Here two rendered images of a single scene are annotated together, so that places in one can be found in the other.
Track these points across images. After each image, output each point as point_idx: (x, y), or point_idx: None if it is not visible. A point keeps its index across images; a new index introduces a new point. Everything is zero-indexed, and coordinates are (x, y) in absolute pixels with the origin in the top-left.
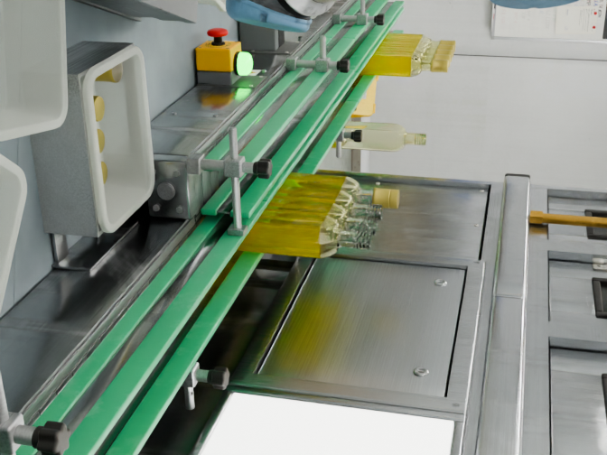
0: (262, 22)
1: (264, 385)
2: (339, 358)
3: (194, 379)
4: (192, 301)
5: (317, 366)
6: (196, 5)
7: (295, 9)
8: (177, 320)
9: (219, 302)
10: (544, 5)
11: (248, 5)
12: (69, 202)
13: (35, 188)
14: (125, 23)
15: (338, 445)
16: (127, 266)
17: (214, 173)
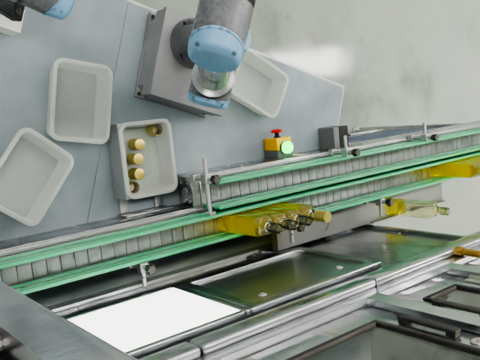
0: (195, 101)
1: (186, 286)
2: (236, 285)
3: (141, 268)
4: (147, 230)
5: (221, 286)
6: None
7: (201, 93)
8: (131, 233)
9: (187, 246)
10: (228, 69)
11: (189, 94)
12: (118, 183)
13: (110, 176)
14: (193, 116)
15: (180, 308)
16: (141, 217)
17: (226, 191)
